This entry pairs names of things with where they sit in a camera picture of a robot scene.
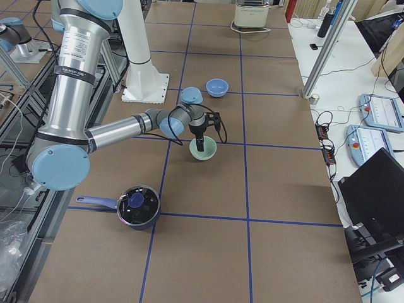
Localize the green bowl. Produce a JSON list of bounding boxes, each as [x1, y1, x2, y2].
[[189, 136, 217, 161]]

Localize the black water bottle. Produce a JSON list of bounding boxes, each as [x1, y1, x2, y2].
[[317, 7, 336, 38]]

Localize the teach pendant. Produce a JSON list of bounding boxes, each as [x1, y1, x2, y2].
[[347, 124, 395, 167], [359, 94, 403, 133]]

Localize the blue bowl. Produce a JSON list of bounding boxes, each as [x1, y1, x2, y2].
[[206, 78, 229, 98]]

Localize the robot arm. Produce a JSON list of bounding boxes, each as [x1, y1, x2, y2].
[[27, 1, 205, 191], [1, 17, 49, 64]]

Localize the black laptop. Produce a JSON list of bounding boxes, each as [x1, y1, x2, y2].
[[338, 148, 403, 234]]

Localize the blue saucepan with glass lid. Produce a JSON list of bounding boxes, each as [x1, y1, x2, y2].
[[75, 185, 161, 230]]

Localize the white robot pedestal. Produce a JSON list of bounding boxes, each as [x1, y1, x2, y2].
[[118, 0, 170, 104]]

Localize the cream toaster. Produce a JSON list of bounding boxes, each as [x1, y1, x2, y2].
[[234, 0, 270, 28]]

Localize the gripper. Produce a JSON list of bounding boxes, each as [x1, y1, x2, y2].
[[188, 117, 205, 152]]

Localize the upper teach pendant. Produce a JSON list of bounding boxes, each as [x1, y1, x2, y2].
[[359, 94, 403, 133]]

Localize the lower teach pendant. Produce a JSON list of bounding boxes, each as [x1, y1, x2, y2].
[[347, 124, 395, 167]]

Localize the clear plastic bag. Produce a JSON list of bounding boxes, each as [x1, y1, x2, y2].
[[1, 220, 28, 299]]

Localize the aluminium camera post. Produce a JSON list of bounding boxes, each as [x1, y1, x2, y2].
[[301, 0, 357, 105]]

